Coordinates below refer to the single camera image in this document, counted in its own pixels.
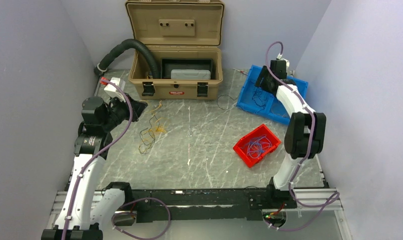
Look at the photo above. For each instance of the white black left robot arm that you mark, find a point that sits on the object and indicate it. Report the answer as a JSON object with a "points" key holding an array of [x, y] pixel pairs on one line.
{"points": [[78, 219]]}

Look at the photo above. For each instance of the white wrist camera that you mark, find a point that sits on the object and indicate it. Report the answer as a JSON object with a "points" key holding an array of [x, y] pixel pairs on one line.
{"points": [[111, 87], [282, 59]]}

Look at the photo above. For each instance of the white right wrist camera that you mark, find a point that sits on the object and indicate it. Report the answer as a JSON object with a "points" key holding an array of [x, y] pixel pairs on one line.
{"points": [[282, 59]]}

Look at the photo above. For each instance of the black toolbox latch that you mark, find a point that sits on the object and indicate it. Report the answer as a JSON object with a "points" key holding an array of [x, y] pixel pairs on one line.
{"points": [[148, 89], [202, 89]]}

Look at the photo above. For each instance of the black tray in toolbox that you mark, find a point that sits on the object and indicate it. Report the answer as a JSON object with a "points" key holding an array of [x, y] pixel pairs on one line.
{"points": [[169, 64]]}

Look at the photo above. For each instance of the black left toolbox latch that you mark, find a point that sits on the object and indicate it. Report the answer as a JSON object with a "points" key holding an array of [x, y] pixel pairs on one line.
{"points": [[148, 89]]}

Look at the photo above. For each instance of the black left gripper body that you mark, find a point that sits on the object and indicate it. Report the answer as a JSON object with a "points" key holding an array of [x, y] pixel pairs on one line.
{"points": [[117, 113]]}

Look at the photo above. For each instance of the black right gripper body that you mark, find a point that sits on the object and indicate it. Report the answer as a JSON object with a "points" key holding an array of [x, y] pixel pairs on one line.
{"points": [[263, 78]]}

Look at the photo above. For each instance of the tan plastic toolbox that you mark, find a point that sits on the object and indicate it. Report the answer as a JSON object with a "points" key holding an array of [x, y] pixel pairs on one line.
{"points": [[189, 29]]}

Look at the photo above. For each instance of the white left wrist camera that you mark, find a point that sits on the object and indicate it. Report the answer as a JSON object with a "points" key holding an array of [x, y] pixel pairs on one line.
{"points": [[111, 87]]}

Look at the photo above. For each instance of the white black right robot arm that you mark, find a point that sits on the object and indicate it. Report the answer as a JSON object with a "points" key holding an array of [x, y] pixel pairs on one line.
{"points": [[305, 133]]}

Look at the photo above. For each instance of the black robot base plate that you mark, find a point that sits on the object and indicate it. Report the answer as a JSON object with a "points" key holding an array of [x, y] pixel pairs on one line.
{"points": [[148, 210]]}

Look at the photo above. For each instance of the black right toolbox latch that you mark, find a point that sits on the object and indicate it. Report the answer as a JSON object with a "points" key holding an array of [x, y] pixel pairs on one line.
{"points": [[202, 89]]}

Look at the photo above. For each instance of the red plastic bin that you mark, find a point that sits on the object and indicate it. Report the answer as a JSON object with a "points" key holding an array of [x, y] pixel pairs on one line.
{"points": [[255, 145]]}

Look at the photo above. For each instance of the blue divided plastic bin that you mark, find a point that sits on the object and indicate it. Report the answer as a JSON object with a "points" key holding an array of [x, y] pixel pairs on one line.
{"points": [[277, 107]]}

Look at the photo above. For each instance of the small red screwdriver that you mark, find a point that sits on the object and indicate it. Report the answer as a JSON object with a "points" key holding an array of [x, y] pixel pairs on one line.
{"points": [[240, 71]]}

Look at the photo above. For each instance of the grey case in toolbox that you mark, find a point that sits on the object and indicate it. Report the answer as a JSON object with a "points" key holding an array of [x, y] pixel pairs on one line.
{"points": [[190, 74]]}

